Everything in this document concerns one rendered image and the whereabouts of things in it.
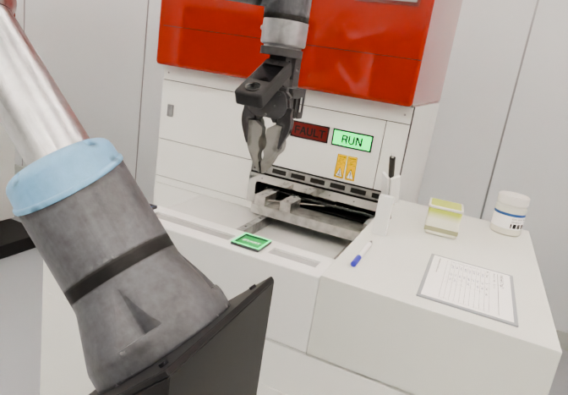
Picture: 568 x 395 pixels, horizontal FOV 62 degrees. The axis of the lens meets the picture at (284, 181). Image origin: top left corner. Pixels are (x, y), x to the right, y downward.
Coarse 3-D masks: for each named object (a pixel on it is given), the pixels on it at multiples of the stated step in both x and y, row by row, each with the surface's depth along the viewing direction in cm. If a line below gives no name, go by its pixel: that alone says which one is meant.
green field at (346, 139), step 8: (336, 136) 136; (344, 136) 135; (352, 136) 134; (360, 136) 133; (368, 136) 132; (336, 144) 136; (344, 144) 135; (352, 144) 134; (360, 144) 134; (368, 144) 133
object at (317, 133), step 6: (294, 126) 140; (300, 126) 140; (306, 126) 139; (312, 126) 138; (318, 126) 138; (294, 132) 141; (300, 132) 140; (306, 132) 139; (312, 132) 139; (318, 132) 138; (324, 132) 137; (312, 138) 139; (318, 138) 138; (324, 138) 137
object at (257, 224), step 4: (260, 216) 136; (264, 216) 137; (252, 220) 132; (256, 220) 132; (260, 220) 133; (264, 220) 135; (268, 220) 138; (272, 220) 141; (244, 224) 127; (248, 224) 128; (252, 224) 128; (256, 224) 130; (260, 224) 133; (264, 224) 135; (268, 224) 138; (236, 228) 123; (240, 228) 124; (244, 228) 124; (248, 228) 126; (252, 228) 128; (256, 228) 131; (260, 228) 134; (248, 232) 127; (252, 232) 129; (256, 232) 132
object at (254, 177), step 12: (252, 180) 148; (264, 180) 147; (276, 180) 145; (288, 180) 144; (252, 192) 149; (312, 192) 141; (324, 192) 139; (336, 192) 138; (348, 204) 137; (360, 204) 136; (372, 204) 134; (336, 216) 140
